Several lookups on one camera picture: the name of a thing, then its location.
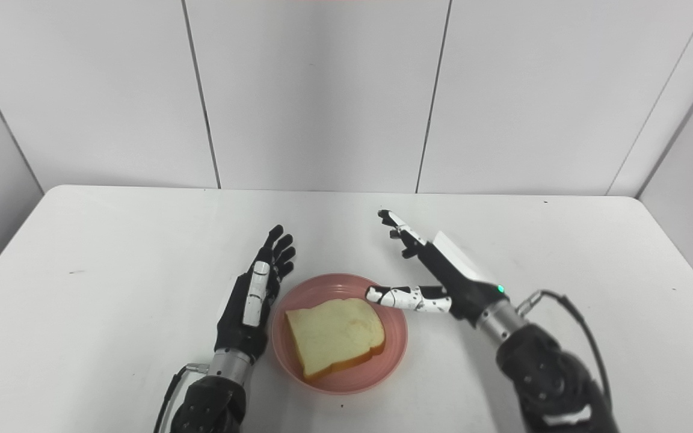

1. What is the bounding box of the slice of white bread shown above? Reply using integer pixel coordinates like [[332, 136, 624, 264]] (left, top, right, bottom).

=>
[[285, 298, 386, 382]]

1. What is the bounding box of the pink round plate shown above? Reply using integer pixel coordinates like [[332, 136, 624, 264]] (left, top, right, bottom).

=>
[[270, 274, 408, 396]]

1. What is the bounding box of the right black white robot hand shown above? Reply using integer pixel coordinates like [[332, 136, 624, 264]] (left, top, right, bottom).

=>
[[365, 209, 507, 328]]

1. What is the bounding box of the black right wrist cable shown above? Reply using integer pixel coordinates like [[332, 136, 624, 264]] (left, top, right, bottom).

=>
[[516, 290, 613, 410]]

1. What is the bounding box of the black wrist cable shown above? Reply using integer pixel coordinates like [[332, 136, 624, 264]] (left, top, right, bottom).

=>
[[153, 363, 212, 433], [516, 290, 613, 410]]

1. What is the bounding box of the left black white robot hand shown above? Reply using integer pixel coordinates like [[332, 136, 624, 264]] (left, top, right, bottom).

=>
[[214, 224, 297, 363]]

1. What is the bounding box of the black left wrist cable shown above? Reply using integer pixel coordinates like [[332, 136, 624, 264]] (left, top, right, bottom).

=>
[[153, 363, 212, 433]]

